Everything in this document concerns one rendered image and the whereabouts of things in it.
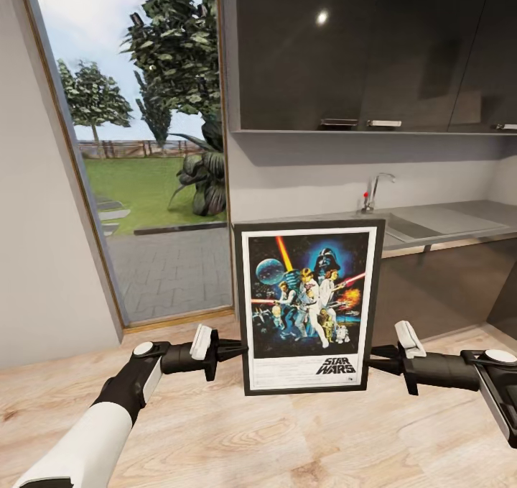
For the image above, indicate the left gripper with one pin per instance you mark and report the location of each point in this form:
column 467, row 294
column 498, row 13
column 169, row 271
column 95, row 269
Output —
column 219, row 351

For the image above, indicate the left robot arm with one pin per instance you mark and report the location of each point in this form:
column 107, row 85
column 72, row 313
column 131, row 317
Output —
column 86, row 456

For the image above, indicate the cabinet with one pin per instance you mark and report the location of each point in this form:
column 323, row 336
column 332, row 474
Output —
column 346, row 66
column 487, row 99

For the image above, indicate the fixed window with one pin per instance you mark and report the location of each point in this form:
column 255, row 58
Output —
column 138, row 87

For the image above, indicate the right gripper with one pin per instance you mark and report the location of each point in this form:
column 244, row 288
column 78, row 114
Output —
column 431, row 370

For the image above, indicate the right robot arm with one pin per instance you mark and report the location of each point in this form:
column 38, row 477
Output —
column 493, row 372

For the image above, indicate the poster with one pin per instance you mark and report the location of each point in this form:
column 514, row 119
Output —
column 307, row 293

